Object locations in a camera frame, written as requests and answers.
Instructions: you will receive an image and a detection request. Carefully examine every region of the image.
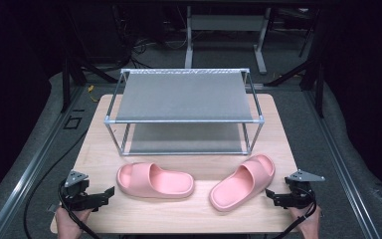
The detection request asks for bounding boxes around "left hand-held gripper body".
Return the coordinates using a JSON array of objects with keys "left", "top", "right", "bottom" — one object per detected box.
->
[{"left": 59, "top": 169, "right": 96, "bottom": 213}]

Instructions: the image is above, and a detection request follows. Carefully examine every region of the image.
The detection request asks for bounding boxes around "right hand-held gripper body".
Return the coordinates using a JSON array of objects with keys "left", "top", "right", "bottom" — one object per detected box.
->
[{"left": 284, "top": 168, "right": 326, "bottom": 210}]

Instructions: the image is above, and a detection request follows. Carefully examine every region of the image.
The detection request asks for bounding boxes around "pink foam slipper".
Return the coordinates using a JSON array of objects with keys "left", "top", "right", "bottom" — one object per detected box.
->
[
  {"left": 208, "top": 153, "right": 277, "bottom": 213},
  {"left": 116, "top": 161, "right": 196, "bottom": 200}
]

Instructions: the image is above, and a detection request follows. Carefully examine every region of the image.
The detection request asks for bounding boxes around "grey metal shoe rack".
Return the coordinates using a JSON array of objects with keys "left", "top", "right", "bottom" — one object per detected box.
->
[{"left": 103, "top": 68, "right": 266, "bottom": 157}]

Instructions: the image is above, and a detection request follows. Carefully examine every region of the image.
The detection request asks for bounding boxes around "person's left hand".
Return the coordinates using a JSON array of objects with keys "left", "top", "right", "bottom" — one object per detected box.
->
[{"left": 55, "top": 206, "right": 93, "bottom": 239}]

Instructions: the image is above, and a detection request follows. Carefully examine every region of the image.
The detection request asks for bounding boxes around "person's right hand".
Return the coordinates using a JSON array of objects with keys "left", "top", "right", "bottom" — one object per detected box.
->
[{"left": 289, "top": 206, "right": 321, "bottom": 239}]

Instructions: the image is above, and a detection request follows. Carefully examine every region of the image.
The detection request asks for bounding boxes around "yellow tag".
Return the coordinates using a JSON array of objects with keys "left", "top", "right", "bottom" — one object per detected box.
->
[{"left": 88, "top": 85, "right": 99, "bottom": 103}]

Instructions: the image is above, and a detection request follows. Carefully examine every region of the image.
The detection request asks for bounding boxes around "black metal stand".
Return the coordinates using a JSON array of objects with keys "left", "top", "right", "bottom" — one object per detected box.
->
[
  {"left": 264, "top": 9, "right": 326, "bottom": 118},
  {"left": 61, "top": 6, "right": 120, "bottom": 114}
]

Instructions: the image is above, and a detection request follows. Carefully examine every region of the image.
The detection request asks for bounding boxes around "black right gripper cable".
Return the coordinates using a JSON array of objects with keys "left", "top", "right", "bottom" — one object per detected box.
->
[{"left": 272, "top": 187, "right": 318, "bottom": 239}]

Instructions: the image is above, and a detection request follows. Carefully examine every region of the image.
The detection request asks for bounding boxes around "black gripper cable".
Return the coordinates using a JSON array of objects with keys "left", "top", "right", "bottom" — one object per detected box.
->
[
  {"left": 272, "top": 187, "right": 318, "bottom": 239},
  {"left": 57, "top": 180, "right": 102, "bottom": 239}
]

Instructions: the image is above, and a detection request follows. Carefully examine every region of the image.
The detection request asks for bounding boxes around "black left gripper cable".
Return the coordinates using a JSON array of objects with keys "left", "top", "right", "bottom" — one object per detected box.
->
[{"left": 57, "top": 180, "right": 102, "bottom": 239}]

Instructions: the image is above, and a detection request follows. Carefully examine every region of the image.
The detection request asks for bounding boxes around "black floor cable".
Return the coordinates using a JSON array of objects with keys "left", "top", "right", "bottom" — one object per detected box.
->
[{"left": 23, "top": 129, "right": 89, "bottom": 239}]

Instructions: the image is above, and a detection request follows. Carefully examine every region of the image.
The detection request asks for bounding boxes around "aluminium floor rail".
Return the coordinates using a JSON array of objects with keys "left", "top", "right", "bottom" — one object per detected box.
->
[
  {"left": 0, "top": 87, "right": 88, "bottom": 239},
  {"left": 303, "top": 90, "right": 381, "bottom": 239}
]

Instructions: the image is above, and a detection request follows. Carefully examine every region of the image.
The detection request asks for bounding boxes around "tangle of dark cables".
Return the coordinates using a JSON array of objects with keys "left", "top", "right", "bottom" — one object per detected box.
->
[{"left": 112, "top": 6, "right": 188, "bottom": 69}]

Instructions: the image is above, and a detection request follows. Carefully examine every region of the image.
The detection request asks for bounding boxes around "grey metal stand frame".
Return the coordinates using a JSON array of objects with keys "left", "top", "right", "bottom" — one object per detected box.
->
[{"left": 184, "top": 5, "right": 272, "bottom": 75}]

